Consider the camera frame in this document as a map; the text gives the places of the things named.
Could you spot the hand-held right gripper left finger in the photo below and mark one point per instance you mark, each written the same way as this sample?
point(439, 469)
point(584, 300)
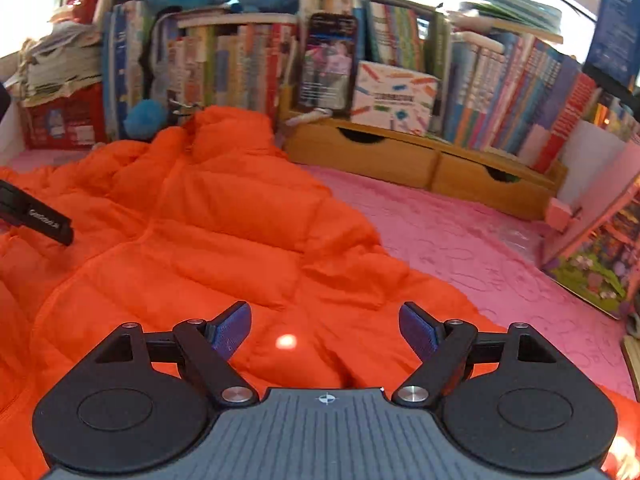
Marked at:
point(230, 334)

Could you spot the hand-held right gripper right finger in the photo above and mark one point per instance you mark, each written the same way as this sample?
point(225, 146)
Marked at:
point(420, 334)

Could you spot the orange puffer jacket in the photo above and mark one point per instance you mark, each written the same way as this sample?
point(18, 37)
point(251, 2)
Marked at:
point(200, 240)

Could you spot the red plastic basket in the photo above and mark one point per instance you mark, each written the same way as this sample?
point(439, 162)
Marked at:
point(65, 120)

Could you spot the clear plastic bag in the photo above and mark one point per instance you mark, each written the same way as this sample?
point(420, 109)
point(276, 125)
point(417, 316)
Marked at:
point(525, 242)

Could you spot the blue plush ball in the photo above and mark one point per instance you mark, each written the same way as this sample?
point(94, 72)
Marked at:
point(145, 120)

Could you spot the stack of paper workbooks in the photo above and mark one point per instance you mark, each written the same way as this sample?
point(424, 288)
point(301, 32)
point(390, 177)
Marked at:
point(65, 60)

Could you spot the wooden drawer organizer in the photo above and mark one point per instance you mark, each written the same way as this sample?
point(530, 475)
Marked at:
point(400, 160)

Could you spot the row of tall blue books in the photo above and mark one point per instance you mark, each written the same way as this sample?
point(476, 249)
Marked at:
point(125, 60)

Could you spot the miniature bicycle model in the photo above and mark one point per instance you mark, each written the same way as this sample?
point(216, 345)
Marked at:
point(185, 106)

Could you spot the pink triangular toy case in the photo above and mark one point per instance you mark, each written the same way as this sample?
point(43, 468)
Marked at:
point(590, 270)

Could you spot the red ornament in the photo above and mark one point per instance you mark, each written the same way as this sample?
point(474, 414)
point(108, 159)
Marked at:
point(82, 5)

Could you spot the small grey toy figure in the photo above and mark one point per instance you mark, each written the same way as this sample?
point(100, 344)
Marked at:
point(634, 322)

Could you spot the wooden stand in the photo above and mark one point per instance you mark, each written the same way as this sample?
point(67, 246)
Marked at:
point(632, 365)

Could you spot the white board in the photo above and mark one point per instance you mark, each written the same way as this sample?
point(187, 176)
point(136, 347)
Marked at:
point(590, 160)

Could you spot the row of pink blue books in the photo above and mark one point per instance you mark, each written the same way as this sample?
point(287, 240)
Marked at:
point(510, 95)

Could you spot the smartphone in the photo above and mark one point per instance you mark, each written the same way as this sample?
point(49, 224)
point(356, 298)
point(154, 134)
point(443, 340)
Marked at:
point(327, 60)

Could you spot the row of shiny small books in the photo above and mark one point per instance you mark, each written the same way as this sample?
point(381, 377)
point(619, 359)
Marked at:
point(615, 115)

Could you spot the row of thin green books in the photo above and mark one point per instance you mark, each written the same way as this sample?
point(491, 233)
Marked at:
point(395, 30)

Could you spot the stack of green workbooks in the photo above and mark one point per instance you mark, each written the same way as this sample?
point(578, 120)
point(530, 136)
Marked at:
point(510, 5)

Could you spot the dark blue box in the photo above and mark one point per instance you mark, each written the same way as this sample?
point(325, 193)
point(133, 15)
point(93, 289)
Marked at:
point(615, 35)

